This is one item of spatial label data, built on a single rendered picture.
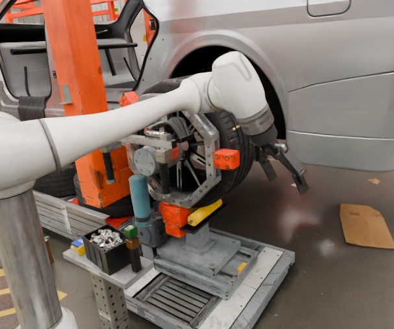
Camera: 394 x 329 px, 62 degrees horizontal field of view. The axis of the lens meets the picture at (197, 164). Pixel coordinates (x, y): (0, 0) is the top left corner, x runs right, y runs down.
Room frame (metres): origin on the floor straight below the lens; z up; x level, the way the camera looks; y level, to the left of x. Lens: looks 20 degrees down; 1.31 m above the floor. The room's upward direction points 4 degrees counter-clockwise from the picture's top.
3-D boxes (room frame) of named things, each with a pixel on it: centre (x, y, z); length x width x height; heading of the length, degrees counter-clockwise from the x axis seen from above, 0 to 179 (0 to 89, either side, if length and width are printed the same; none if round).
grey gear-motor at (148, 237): (1.82, 0.23, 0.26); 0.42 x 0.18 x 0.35; 143
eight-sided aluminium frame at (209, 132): (1.50, 0.13, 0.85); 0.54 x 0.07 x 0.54; 53
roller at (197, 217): (1.51, -0.03, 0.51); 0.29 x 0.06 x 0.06; 143
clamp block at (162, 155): (1.24, 0.11, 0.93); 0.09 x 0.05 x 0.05; 143
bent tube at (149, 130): (1.35, 0.12, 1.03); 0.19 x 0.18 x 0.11; 143
